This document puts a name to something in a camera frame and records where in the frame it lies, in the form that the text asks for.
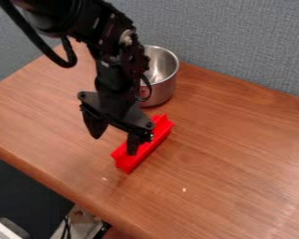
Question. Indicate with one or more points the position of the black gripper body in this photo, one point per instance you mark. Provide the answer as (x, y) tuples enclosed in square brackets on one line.
[(115, 100)]

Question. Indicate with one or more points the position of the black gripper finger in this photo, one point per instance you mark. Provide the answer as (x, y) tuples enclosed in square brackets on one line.
[(137, 138), (95, 121)]

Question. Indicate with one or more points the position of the red plastic block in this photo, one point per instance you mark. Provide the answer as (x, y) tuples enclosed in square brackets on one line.
[(129, 162)]

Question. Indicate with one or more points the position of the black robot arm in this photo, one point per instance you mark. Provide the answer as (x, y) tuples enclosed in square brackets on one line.
[(52, 22)]

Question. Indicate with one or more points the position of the stainless steel pot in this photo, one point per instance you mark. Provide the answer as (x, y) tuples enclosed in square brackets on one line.
[(162, 74)]

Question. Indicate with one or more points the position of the white object at corner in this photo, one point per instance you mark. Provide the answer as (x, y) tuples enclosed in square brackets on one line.
[(0, 230)]

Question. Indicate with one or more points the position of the grey table leg frame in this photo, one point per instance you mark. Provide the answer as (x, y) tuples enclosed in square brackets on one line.
[(81, 225)]

